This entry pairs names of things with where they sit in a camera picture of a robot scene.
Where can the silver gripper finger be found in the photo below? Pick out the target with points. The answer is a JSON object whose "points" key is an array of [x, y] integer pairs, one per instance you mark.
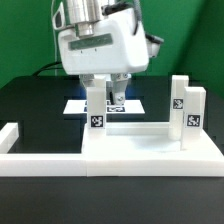
{"points": [[87, 80], [119, 84]]}

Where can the white U-shaped obstacle frame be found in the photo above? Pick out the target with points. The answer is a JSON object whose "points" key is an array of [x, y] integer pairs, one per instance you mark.
{"points": [[31, 165]]}

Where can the white marker base plate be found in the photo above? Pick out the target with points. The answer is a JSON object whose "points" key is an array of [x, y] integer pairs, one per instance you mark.
{"points": [[81, 106]]}

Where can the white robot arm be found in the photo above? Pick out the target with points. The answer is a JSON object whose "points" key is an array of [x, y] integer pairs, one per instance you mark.
{"points": [[81, 15]]}

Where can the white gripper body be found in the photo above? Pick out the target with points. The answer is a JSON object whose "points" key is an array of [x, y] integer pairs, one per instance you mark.
{"points": [[118, 45]]}

